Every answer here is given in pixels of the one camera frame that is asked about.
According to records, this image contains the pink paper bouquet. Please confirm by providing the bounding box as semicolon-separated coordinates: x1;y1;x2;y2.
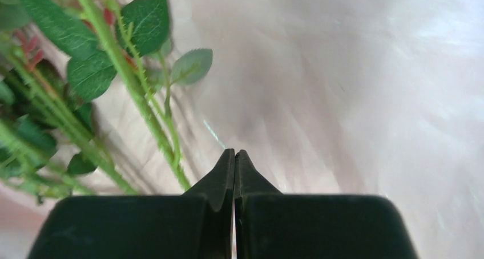
0;0;484;259

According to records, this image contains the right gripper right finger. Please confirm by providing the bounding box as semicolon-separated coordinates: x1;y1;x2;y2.
234;150;418;258

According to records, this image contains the peach rose stem with bud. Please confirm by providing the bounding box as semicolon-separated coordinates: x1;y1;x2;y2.
19;0;213;190

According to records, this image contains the pink rose stems bunch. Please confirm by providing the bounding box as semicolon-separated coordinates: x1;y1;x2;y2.
1;29;136;205

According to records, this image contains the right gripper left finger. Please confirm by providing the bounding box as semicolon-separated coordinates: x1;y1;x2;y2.
28;149;235;258

